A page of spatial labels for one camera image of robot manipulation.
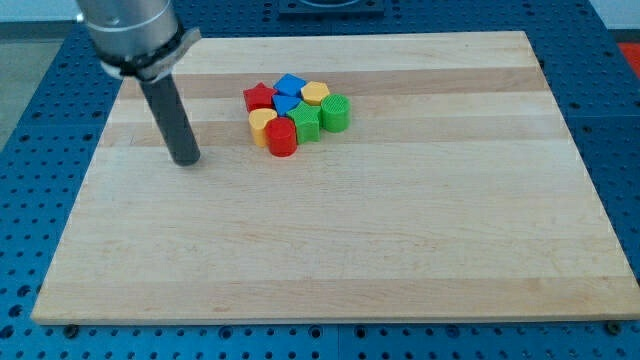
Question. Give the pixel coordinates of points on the blue cube block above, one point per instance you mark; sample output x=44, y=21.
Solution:
x=290, y=85

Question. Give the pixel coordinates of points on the green star block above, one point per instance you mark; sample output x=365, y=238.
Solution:
x=306, y=119

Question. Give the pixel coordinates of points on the red star block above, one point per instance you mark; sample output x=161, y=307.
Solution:
x=260, y=96

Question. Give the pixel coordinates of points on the yellow hexagon block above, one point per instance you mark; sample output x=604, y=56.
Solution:
x=314, y=92

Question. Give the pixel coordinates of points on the red cylinder block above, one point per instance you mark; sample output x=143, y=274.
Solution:
x=281, y=137

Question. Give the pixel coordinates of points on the blue triangle block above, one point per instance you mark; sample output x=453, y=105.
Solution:
x=283, y=104

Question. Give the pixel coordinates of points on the light wooden board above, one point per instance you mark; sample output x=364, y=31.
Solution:
x=456, y=194

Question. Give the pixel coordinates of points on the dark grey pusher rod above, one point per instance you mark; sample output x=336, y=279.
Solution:
x=164, y=101

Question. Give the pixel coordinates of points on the green cylinder block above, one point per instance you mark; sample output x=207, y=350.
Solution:
x=335, y=113

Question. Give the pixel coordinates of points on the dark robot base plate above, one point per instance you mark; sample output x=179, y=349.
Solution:
x=288, y=8

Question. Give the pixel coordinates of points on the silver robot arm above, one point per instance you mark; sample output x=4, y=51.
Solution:
x=144, y=40

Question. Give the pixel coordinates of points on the yellow heart block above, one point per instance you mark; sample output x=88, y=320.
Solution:
x=258, y=120

